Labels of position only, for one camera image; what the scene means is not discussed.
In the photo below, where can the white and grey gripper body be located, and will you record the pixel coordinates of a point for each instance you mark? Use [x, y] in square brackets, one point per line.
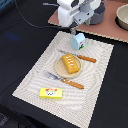
[76, 11]

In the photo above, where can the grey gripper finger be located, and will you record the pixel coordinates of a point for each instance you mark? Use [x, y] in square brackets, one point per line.
[73, 31]

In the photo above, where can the light blue milk carton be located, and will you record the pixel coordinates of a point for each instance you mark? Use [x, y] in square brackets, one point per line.
[78, 41]

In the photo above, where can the orange bread loaf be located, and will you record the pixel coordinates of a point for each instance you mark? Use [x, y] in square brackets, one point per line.
[70, 63]

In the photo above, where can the yellow butter box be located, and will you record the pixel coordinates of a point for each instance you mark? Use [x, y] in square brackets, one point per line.
[54, 93]

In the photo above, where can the brown serving tray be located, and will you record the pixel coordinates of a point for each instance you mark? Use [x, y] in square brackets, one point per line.
[107, 28]

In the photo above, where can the dark grey cooking pot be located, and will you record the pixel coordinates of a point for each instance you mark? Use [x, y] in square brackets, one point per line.
[96, 11]

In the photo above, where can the dark grey frying pan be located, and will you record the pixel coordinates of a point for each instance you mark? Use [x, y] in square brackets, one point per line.
[49, 4]

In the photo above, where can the round wooden plate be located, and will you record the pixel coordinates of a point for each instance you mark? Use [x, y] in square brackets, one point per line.
[61, 69]

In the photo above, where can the cream white bowl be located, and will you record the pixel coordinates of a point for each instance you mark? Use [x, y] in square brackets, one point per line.
[122, 15]

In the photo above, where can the beige woven placemat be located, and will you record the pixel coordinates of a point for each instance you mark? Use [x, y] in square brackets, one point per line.
[77, 105]

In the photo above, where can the knife with wooden handle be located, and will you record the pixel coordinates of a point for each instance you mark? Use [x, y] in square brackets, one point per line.
[80, 56]

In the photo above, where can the fork with wooden handle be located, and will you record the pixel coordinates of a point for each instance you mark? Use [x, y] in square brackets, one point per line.
[66, 81]

